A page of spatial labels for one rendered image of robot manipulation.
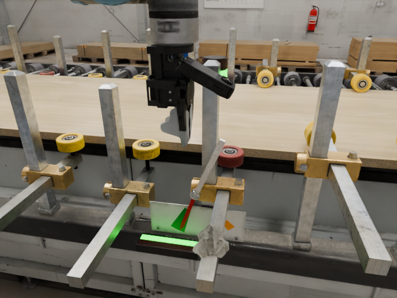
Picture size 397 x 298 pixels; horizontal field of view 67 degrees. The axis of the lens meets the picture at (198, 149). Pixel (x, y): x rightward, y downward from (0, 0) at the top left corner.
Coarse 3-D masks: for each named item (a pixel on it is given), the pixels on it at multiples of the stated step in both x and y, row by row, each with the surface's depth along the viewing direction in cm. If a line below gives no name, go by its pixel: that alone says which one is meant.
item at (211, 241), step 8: (200, 232) 60; (208, 232) 61; (216, 232) 59; (200, 240) 59; (208, 240) 57; (216, 240) 58; (224, 240) 59; (200, 248) 57; (208, 248) 57; (216, 248) 57; (224, 248) 56; (200, 256) 56
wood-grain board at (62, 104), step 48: (0, 96) 138; (48, 96) 138; (96, 96) 138; (144, 96) 138; (240, 96) 138; (288, 96) 138; (384, 96) 138; (192, 144) 91; (240, 144) 91; (288, 144) 91; (336, 144) 91; (384, 144) 91
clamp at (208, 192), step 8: (192, 184) 78; (208, 184) 76; (216, 184) 76; (224, 184) 76; (232, 184) 76; (208, 192) 77; (216, 192) 76; (232, 192) 75; (240, 192) 75; (200, 200) 78; (208, 200) 78; (232, 200) 76; (240, 200) 76
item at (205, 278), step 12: (228, 168) 85; (228, 192) 75; (216, 204) 70; (228, 204) 75; (216, 216) 66; (216, 228) 63; (204, 264) 54; (216, 264) 54; (204, 276) 52; (204, 288) 52
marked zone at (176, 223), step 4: (184, 208) 80; (184, 212) 81; (180, 216) 82; (188, 216) 81; (176, 220) 83; (180, 220) 82; (172, 224) 84; (176, 224) 83; (180, 224) 83; (176, 228) 84; (184, 228) 83
